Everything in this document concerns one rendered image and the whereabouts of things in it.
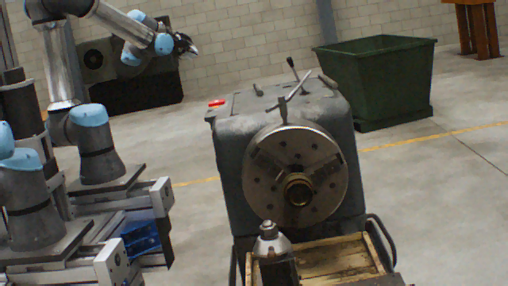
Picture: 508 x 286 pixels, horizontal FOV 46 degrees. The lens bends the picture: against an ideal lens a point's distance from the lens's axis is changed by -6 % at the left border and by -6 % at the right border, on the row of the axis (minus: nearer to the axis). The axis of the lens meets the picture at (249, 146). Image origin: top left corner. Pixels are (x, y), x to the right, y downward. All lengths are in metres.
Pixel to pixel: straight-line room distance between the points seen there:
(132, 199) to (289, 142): 0.51
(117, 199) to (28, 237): 0.51
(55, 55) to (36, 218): 0.69
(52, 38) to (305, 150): 0.87
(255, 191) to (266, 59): 9.95
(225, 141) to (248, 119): 0.10
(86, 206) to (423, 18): 10.65
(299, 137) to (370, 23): 10.19
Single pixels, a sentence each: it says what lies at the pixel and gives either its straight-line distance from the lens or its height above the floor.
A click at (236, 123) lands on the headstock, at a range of 1.99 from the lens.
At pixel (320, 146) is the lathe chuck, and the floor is 1.16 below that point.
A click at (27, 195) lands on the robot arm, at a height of 1.29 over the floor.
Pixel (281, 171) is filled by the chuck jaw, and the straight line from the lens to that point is 1.77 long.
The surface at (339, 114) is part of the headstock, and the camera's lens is 1.98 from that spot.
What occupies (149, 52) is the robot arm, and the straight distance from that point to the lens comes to 2.15.
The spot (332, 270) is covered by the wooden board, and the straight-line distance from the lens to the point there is 1.70.
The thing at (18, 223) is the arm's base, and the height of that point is 1.23.
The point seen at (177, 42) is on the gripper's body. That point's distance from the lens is 2.36.
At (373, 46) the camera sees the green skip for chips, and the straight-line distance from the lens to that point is 7.60.
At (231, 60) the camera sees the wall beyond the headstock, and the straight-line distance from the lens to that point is 11.76.
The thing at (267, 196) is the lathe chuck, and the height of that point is 1.04.
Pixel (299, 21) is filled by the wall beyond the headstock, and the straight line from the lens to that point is 11.75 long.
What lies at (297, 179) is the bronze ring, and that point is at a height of 1.12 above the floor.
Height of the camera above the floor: 1.64
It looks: 14 degrees down
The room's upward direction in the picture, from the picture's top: 11 degrees counter-clockwise
